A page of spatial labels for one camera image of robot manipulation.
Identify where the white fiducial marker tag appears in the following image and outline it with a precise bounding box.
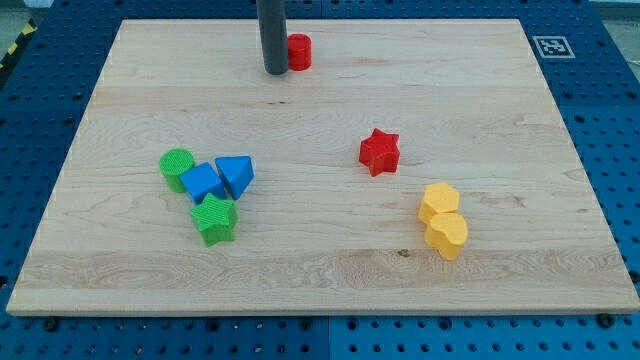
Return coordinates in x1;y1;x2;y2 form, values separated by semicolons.
532;35;575;59

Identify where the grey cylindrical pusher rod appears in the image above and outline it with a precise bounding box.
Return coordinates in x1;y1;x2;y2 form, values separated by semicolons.
256;0;289;75

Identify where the blue triangle block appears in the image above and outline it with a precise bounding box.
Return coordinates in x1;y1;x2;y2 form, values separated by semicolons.
214;156;254;200

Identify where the red cylinder block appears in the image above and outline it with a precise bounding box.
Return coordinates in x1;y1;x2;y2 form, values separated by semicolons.
287;33;312;71

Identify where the green star block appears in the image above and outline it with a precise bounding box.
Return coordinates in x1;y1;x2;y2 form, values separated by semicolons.
190;194;239;247

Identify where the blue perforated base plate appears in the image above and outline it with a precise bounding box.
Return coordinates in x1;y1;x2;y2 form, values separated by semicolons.
1;0;639;359

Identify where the yellow hexagon block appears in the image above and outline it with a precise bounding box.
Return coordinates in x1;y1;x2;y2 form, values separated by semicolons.
418;182;460;224

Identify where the yellow black hazard tape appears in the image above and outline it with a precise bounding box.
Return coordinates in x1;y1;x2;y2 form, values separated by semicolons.
1;18;38;72

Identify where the red star block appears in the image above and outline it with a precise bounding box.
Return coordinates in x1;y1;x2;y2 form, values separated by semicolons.
359;128;400;177

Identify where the wooden board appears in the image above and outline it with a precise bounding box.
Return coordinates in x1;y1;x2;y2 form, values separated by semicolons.
7;19;639;317

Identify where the blue cube block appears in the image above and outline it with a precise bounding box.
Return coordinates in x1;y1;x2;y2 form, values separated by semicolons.
179;162;227;205

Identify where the green cylinder block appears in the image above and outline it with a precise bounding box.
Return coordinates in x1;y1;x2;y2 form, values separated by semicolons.
158;148;195;193

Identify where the yellow heart block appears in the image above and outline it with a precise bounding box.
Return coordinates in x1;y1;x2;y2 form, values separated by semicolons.
424;213;468;261

